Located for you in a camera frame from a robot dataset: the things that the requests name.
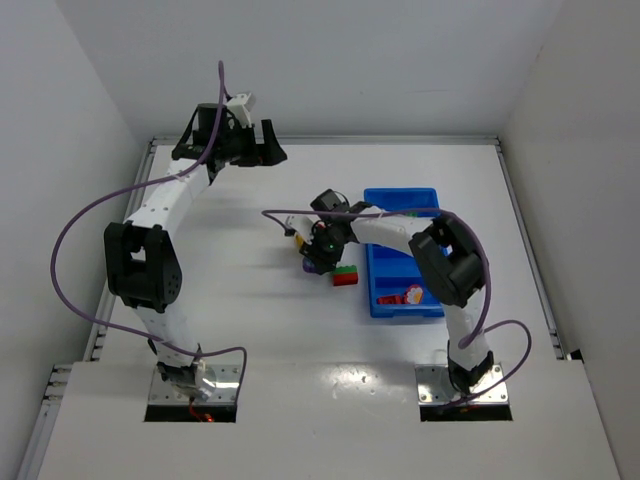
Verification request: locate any purple flower lego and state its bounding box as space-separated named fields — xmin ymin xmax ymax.
xmin=302 ymin=259 xmax=320 ymax=275

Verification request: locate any red curved lego brick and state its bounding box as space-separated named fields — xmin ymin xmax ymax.
xmin=377 ymin=295 xmax=405 ymax=305

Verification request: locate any red flower lego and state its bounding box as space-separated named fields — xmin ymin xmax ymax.
xmin=403 ymin=284 xmax=424 ymax=305

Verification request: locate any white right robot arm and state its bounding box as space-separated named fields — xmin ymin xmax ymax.
xmin=285 ymin=189 xmax=494 ymax=397

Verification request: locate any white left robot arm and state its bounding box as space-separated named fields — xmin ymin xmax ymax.
xmin=104 ymin=92 xmax=287 ymax=401

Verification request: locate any green top lego brick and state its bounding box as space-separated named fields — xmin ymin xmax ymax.
xmin=332 ymin=265 xmax=357 ymax=276

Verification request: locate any red bottom lego brick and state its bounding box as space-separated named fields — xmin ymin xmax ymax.
xmin=332 ymin=272 xmax=359 ymax=287

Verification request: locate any blue compartment bin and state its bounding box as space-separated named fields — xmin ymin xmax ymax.
xmin=363 ymin=187 xmax=444 ymax=323

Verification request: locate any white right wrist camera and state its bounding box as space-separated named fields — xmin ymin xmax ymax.
xmin=284 ymin=214 xmax=314 ymax=242

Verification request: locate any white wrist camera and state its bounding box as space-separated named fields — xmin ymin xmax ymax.
xmin=284 ymin=214 xmax=314 ymax=242
xmin=225 ymin=92 xmax=256 ymax=128

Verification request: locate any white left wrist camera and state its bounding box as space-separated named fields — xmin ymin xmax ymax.
xmin=225 ymin=92 xmax=256 ymax=128

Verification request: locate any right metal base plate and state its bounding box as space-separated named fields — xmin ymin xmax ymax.
xmin=415 ymin=364 xmax=509 ymax=407

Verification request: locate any metal base plate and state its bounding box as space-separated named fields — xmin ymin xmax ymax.
xmin=415 ymin=364 xmax=509 ymax=407
xmin=148 ymin=364 xmax=242 ymax=406

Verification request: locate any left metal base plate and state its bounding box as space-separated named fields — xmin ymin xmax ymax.
xmin=148 ymin=364 xmax=242 ymax=406

